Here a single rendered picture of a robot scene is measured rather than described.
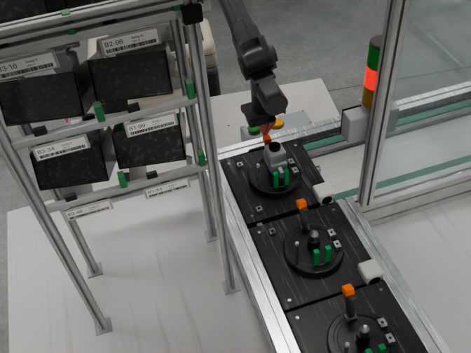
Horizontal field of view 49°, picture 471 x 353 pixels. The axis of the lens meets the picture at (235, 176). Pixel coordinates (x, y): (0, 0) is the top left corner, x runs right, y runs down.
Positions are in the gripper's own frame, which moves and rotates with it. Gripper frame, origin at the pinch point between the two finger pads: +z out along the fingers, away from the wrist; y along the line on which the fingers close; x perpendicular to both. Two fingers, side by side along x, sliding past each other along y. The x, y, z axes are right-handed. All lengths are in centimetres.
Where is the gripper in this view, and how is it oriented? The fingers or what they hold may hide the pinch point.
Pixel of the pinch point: (264, 134)
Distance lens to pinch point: 139.2
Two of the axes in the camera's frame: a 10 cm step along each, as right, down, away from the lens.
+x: -3.1, -6.8, 6.6
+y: 9.5, -2.8, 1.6
